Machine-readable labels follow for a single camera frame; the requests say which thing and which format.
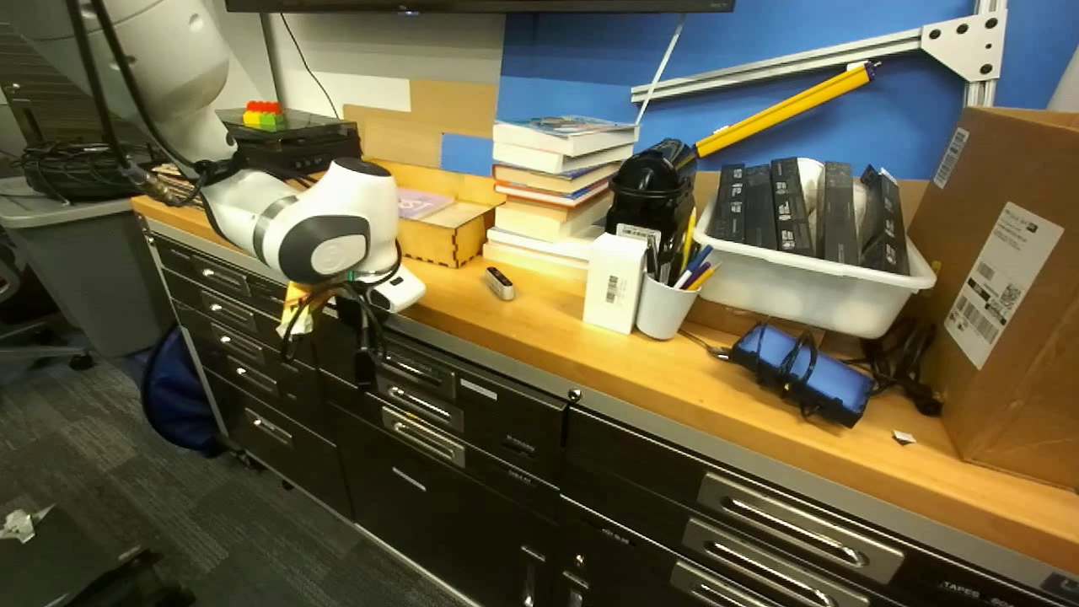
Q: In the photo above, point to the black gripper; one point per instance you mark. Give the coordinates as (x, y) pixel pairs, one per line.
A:
(363, 313)

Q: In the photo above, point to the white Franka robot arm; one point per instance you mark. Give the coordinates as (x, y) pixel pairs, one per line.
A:
(305, 231)

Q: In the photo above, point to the black drawer cabinet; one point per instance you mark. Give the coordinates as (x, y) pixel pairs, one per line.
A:
(697, 528)

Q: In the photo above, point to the wooden tray box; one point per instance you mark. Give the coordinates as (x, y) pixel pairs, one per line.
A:
(450, 240)

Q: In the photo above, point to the small silver stick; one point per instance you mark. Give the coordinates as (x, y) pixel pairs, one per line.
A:
(499, 285)

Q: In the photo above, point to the purple booklet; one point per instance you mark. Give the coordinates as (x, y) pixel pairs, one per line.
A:
(426, 203)

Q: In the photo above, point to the dark blue bag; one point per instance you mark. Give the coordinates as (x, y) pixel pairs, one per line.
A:
(180, 393)

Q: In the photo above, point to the black flat case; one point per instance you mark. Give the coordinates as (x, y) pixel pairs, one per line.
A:
(298, 146)

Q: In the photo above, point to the white rectangular box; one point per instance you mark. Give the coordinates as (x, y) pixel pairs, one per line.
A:
(610, 285)

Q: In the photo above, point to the coloured toy blocks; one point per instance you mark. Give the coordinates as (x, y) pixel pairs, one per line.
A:
(260, 114)

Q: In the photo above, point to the stack of books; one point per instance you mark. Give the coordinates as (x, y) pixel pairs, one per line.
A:
(556, 168)

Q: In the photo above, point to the grey bin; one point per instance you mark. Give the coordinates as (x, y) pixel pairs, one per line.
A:
(89, 265)

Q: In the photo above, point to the white pen cup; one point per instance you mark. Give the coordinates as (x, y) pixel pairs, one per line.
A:
(661, 309)

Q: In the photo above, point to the black desk device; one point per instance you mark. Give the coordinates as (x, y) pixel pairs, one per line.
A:
(651, 191)

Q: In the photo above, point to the black bag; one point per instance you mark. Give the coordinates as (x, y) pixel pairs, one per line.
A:
(80, 168)

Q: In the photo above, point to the crumpled white paper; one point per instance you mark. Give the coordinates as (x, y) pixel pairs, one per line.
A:
(22, 522)

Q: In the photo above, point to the black flat box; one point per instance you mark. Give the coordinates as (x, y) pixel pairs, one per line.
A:
(729, 203)
(836, 214)
(889, 222)
(780, 203)

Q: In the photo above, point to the white thin strip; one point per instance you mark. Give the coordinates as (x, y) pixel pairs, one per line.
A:
(661, 69)

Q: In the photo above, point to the blue pouch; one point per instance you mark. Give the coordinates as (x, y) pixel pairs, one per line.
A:
(801, 373)

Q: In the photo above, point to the white plastic bin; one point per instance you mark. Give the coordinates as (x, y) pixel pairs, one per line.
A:
(796, 294)

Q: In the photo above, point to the yellow rod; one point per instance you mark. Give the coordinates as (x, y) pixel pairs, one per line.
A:
(788, 106)

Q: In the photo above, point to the small white scrap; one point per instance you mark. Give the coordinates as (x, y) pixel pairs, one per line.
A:
(900, 435)

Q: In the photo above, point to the brown cardboard box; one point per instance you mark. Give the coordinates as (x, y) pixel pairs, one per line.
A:
(1034, 373)

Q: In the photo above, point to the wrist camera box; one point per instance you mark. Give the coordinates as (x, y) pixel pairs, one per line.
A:
(400, 290)

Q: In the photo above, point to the white metal rail bracket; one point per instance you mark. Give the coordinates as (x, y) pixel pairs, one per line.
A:
(788, 60)

